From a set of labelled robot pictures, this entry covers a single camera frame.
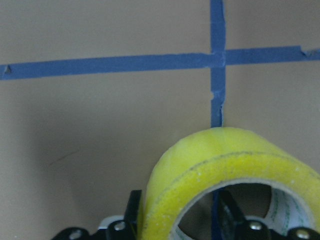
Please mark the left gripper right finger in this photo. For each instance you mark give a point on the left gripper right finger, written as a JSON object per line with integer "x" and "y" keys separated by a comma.
{"x": 233, "y": 224}

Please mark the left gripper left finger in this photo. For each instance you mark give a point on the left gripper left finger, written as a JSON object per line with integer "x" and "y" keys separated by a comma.
{"x": 127, "y": 228}

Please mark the yellow tape roll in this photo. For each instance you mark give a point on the yellow tape roll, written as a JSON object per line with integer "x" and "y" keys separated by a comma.
{"x": 214, "y": 158}

